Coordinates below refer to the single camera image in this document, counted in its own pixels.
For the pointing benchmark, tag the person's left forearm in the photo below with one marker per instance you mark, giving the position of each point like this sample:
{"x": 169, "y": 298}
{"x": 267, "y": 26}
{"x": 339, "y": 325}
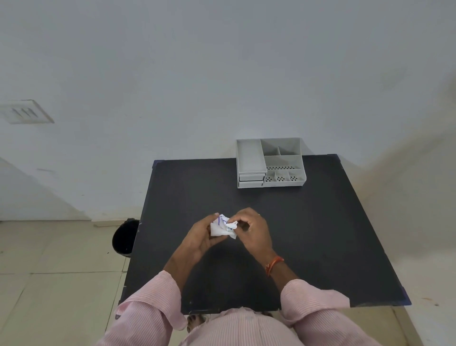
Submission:
{"x": 182, "y": 266}

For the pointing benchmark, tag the white wall switch plate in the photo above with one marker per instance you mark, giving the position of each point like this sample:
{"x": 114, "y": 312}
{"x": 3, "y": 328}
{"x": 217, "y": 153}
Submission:
{"x": 25, "y": 112}

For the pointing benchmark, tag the person's right forearm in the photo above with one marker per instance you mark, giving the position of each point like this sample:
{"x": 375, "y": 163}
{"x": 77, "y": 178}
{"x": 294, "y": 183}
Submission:
{"x": 282, "y": 275}

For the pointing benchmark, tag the person's bare foot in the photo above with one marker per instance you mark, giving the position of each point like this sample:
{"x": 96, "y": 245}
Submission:
{"x": 196, "y": 322}

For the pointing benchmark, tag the person's right fingers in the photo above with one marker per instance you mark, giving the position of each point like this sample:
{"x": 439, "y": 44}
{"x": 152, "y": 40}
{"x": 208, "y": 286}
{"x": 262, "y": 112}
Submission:
{"x": 241, "y": 221}

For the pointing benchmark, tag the grey plastic desk organizer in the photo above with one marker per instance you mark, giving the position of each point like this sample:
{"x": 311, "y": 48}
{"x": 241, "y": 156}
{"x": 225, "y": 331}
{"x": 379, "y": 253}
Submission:
{"x": 270, "y": 162}

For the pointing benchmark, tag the person's left hand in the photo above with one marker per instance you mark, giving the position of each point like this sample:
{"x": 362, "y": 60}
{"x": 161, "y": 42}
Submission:
{"x": 195, "y": 239}

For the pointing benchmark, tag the person's right hand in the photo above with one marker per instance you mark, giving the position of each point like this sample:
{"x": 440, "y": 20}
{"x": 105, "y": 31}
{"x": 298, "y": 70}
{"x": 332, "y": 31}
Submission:
{"x": 257, "y": 235}

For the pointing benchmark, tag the person's left thumb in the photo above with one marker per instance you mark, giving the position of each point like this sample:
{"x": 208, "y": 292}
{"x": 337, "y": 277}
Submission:
{"x": 207, "y": 221}

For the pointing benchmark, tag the black waste bin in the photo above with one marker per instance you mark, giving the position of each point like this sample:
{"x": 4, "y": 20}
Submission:
{"x": 124, "y": 238}

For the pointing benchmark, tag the pink striped shirt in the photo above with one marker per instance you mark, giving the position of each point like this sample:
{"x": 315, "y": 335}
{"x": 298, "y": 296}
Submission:
{"x": 245, "y": 329}

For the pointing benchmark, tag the white paper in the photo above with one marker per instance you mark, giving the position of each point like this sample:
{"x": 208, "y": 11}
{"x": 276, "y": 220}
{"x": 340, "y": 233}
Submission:
{"x": 221, "y": 228}

